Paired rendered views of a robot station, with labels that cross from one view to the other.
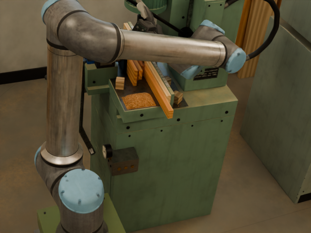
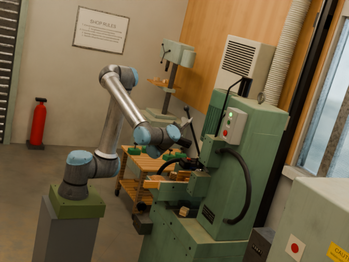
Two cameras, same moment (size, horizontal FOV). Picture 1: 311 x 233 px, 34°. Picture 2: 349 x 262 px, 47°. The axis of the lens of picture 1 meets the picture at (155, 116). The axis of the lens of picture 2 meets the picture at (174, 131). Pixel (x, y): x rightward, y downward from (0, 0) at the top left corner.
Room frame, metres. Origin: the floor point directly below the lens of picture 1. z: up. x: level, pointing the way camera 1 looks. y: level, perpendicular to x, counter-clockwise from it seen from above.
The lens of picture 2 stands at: (1.50, -2.15, 1.82)
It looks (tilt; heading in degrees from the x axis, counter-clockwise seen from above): 15 degrees down; 85
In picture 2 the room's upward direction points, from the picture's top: 14 degrees clockwise
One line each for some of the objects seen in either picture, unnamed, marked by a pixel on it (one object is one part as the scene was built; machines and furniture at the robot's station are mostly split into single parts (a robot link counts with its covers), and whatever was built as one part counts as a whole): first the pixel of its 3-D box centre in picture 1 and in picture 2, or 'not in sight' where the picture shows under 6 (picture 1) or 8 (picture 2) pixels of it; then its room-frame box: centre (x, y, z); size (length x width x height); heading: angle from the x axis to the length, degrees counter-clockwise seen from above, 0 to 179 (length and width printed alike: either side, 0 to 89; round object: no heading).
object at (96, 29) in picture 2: not in sight; (101, 31); (0.79, 2.81, 1.48); 0.64 x 0.02 x 0.46; 27
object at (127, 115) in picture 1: (116, 74); (192, 185); (1.89, 0.19, 0.87); 0.61 x 0.30 x 0.06; 24
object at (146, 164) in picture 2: not in sight; (157, 177); (1.76, 1.55, 0.32); 0.66 x 0.57 x 0.64; 26
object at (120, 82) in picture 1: (120, 83); (173, 175); (1.76, 0.16, 0.92); 0.04 x 0.03 x 0.04; 2
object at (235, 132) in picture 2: not in sight; (233, 126); (1.94, -0.25, 1.40); 0.10 x 0.06 x 0.16; 114
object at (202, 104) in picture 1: (162, 88); (205, 220); (1.99, -0.02, 0.76); 0.57 x 0.45 x 0.09; 114
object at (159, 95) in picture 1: (145, 70); (192, 185); (1.87, 0.07, 0.92); 0.62 x 0.02 x 0.04; 24
